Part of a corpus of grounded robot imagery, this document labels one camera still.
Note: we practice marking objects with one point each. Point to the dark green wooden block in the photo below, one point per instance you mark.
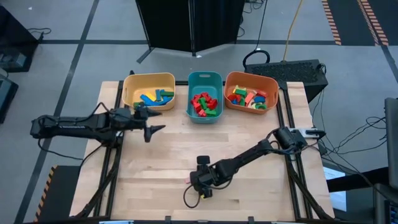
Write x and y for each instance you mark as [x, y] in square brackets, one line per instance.
[240, 92]

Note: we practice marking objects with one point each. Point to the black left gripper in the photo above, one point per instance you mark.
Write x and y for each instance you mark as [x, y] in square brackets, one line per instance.
[133, 119]

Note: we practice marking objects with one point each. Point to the green wooden plank block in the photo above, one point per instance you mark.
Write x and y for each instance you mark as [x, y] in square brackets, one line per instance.
[167, 93]
[138, 104]

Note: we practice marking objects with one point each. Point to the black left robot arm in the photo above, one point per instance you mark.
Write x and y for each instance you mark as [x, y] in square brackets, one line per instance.
[77, 126]

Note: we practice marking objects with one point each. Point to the black metal table frame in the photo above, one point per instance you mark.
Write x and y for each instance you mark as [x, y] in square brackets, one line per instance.
[119, 93]

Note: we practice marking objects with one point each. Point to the orange plastic bin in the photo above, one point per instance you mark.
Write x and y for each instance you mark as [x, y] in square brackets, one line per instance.
[270, 81]

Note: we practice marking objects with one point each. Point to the yellow wooden plank block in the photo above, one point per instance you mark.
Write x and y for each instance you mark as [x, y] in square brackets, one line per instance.
[151, 96]

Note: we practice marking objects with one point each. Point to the pink wooden plank block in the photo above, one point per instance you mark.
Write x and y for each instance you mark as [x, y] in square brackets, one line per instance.
[186, 180]

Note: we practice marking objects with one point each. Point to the black desk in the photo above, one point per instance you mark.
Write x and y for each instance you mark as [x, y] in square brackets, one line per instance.
[357, 182]

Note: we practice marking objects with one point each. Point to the black perforated computer case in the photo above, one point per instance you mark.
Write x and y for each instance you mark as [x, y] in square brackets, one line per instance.
[286, 73]

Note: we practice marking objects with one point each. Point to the blue wooden plank block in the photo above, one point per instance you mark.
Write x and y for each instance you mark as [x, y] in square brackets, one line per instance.
[145, 99]
[164, 100]

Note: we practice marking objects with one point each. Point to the green plastic stud block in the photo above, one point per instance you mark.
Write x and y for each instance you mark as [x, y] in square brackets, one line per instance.
[211, 112]
[202, 102]

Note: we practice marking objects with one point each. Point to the teal plastic bin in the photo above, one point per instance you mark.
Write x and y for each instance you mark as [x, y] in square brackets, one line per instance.
[205, 81]

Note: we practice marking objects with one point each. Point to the black hazard-striped floor mat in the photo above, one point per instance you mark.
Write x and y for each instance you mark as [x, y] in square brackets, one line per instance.
[59, 193]

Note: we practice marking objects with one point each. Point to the black equipment box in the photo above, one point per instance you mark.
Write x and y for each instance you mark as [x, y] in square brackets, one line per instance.
[6, 96]

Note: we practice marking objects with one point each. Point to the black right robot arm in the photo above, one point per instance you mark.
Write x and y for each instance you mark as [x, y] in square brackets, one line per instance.
[248, 154]

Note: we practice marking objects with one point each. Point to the teal-blue wooden plank block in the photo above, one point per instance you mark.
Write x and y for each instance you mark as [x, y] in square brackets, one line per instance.
[158, 94]

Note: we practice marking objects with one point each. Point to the light green wooden arch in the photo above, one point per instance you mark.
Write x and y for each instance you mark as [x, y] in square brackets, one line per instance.
[254, 105]

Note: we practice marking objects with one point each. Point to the red wooden bridge block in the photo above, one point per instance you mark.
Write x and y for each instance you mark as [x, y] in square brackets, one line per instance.
[261, 93]

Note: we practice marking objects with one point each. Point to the black folding partition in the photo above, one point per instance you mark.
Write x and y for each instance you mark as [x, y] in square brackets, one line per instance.
[189, 21]

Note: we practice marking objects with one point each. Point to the dark green wooden arch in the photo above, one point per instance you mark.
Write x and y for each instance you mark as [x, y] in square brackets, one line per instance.
[261, 106]

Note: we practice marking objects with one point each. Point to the black cart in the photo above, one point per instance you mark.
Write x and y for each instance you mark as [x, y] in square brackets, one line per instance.
[15, 40]

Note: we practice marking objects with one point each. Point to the red wooden arch block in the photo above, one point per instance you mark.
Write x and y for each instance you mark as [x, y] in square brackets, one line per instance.
[234, 98]

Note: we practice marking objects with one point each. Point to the small blue wooden block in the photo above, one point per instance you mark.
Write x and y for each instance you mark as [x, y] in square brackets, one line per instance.
[259, 99]

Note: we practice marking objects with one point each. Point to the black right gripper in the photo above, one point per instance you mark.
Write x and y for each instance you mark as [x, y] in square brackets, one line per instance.
[206, 178]

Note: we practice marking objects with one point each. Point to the yellow plastic bin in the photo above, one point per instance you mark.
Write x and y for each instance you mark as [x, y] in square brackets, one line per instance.
[147, 81]

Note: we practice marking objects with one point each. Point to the white paper sheet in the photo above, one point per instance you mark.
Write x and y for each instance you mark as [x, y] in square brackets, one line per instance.
[335, 186]

